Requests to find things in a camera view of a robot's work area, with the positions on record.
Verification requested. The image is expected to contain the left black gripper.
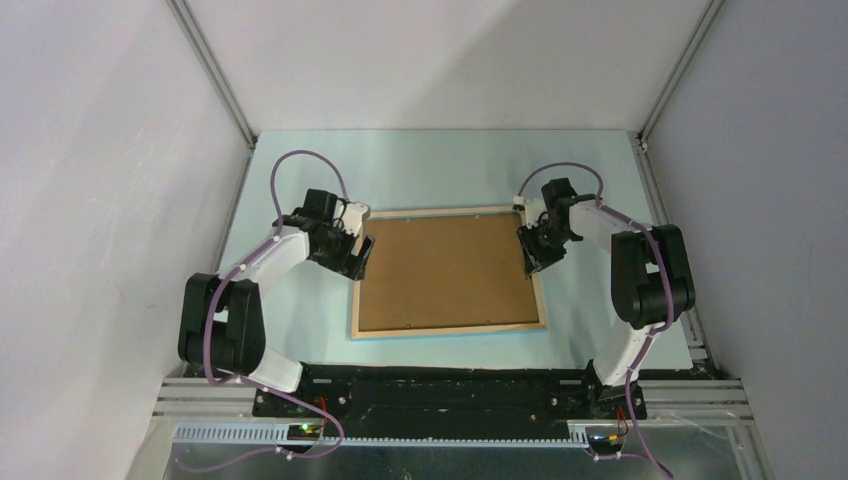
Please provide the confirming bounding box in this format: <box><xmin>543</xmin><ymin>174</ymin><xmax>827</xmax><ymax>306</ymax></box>
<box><xmin>310</xmin><ymin>222</ymin><xmax>374</xmax><ymax>281</ymax></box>

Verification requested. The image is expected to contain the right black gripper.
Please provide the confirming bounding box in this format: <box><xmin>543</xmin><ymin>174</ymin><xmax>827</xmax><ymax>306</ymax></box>
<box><xmin>515</xmin><ymin>219</ymin><xmax>574</xmax><ymax>276</ymax></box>

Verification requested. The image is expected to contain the brown cardboard backing board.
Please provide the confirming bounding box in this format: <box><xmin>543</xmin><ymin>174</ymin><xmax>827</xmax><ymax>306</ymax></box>
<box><xmin>358</xmin><ymin>212</ymin><xmax>541</xmax><ymax>333</ymax></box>

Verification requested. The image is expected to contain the wooden picture frame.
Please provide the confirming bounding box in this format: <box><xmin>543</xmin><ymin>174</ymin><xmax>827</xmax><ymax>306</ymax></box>
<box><xmin>350</xmin><ymin>205</ymin><xmax>550</xmax><ymax>341</ymax></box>

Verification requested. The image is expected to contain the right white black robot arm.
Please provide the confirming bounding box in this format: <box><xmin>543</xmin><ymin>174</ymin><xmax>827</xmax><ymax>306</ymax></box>
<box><xmin>513</xmin><ymin>178</ymin><xmax>696</xmax><ymax>418</ymax></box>

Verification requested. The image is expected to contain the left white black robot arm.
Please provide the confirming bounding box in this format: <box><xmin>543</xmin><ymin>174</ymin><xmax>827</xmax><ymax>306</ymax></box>
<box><xmin>177</xmin><ymin>189</ymin><xmax>374</xmax><ymax>417</ymax></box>

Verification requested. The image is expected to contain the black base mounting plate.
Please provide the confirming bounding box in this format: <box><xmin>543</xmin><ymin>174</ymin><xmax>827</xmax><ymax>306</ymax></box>
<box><xmin>252</xmin><ymin>364</ymin><xmax>647</xmax><ymax>442</ymax></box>

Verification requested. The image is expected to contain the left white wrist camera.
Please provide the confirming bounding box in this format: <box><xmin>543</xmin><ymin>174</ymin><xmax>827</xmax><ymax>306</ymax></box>
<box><xmin>339</xmin><ymin>201</ymin><xmax>371</xmax><ymax>238</ymax></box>

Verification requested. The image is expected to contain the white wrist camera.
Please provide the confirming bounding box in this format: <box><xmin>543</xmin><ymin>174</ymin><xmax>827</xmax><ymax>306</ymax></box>
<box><xmin>513</xmin><ymin>195</ymin><xmax>547</xmax><ymax>229</ymax></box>
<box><xmin>339</xmin><ymin>201</ymin><xmax>371</xmax><ymax>238</ymax></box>

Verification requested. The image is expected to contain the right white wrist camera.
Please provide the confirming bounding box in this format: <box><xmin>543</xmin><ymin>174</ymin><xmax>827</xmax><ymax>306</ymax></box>
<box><xmin>513</xmin><ymin>195</ymin><xmax>547</xmax><ymax>229</ymax></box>

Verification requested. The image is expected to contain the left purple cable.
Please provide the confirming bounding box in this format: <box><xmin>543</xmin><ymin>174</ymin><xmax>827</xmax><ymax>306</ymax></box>
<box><xmin>173</xmin><ymin>150</ymin><xmax>352</xmax><ymax>473</ymax></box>

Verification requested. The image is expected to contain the purple cable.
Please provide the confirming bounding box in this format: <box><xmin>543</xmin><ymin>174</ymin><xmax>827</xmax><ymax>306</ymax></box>
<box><xmin>516</xmin><ymin>161</ymin><xmax>677</xmax><ymax>480</ymax></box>
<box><xmin>173</xmin><ymin>150</ymin><xmax>352</xmax><ymax>473</ymax></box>

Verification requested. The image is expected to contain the right aluminium corner post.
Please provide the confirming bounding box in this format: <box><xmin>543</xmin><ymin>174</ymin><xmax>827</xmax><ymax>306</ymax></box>
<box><xmin>638</xmin><ymin>0</ymin><xmax>726</xmax><ymax>144</ymax></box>

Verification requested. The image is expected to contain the aluminium corner post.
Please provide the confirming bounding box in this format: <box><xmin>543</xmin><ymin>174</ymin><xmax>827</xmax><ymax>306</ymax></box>
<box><xmin>638</xmin><ymin>0</ymin><xmax>726</xmax><ymax>144</ymax></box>
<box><xmin>165</xmin><ymin>0</ymin><xmax>258</xmax><ymax>150</ymax></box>

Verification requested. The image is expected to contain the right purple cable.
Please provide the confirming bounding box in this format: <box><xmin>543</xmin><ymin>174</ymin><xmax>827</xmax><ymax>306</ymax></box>
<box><xmin>516</xmin><ymin>161</ymin><xmax>677</xmax><ymax>480</ymax></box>

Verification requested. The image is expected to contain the aluminium rail front frame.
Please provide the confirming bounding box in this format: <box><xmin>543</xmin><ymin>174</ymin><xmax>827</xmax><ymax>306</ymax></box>
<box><xmin>128</xmin><ymin>378</ymin><xmax>772</xmax><ymax>479</ymax></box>

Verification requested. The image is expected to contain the left aluminium corner post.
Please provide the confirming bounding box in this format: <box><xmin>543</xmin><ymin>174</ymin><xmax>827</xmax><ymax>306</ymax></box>
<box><xmin>165</xmin><ymin>0</ymin><xmax>258</xmax><ymax>150</ymax></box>

